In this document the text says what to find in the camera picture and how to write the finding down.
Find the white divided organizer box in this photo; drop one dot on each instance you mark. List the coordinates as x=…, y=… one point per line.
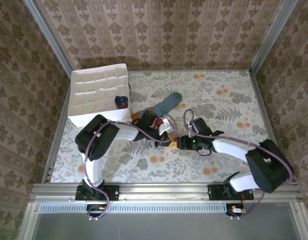
x=94, y=85

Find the floral print tablecloth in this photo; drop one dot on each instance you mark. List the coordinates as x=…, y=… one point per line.
x=181, y=172

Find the purple sock with blue toe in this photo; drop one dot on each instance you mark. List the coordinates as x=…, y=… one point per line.
x=121, y=102

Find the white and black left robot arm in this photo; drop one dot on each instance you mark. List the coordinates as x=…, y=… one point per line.
x=96, y=140

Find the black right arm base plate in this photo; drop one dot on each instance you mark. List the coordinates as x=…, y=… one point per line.
x=214, y=192

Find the aluminium frame post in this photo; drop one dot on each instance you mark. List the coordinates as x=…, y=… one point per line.
x=52, y=37
x=271, y=37

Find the grey metal panel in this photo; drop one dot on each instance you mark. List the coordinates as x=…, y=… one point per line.
x=164, y=227

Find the beige sock with red toe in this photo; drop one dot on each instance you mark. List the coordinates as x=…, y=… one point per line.
x=172, y=148

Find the aluminium mounting rail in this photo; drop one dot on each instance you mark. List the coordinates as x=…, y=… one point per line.
x=164, y=191

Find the aluminium left side rail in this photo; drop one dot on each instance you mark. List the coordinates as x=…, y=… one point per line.
x=57, y=125

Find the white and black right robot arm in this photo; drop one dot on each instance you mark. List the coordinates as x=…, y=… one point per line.
x=269, y=165

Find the aluminium right frame post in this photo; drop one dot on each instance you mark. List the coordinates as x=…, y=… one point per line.
x=271, y=37

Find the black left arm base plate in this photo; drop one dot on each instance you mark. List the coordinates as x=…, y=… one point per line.
x=114, y=192

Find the aluminium left frame post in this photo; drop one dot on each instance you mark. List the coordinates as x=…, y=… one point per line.
x=52, y=37

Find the aluminium right side rail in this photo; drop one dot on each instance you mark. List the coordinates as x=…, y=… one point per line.
x=269, y=125

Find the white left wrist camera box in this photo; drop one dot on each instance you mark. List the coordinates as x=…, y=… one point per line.
x=166, y=130

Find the grey-blue sock with green toe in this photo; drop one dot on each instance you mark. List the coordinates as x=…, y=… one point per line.
x=166, y=103

